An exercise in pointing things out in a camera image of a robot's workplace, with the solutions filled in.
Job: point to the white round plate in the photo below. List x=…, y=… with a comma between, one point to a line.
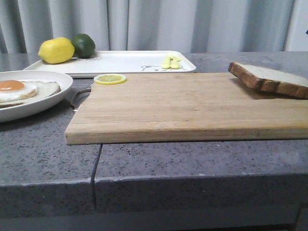
x=20, y=111

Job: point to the metal cutting board handle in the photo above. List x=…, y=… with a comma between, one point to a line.
x=75, y=97

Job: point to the yellow plastic spoon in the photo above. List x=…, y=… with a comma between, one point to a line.
x=174, y=62

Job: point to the yellow lemon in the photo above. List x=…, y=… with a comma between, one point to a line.
x=57, y=50

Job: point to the lemon slice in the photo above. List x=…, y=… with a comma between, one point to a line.
x=110, y=79

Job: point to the white rectangular tray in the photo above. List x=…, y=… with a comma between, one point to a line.
x=105, y=62

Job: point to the wooden cutting board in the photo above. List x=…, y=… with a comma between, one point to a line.
x=185, y=107

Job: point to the grey curtain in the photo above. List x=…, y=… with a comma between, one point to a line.
x=179, y=25

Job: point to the green lime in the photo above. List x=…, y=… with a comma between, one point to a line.
x=84, y=45

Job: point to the fried egg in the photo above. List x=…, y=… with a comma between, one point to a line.
x=12, y=90

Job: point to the yellow plastic fork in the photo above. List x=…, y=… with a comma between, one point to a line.
x=166, y=64

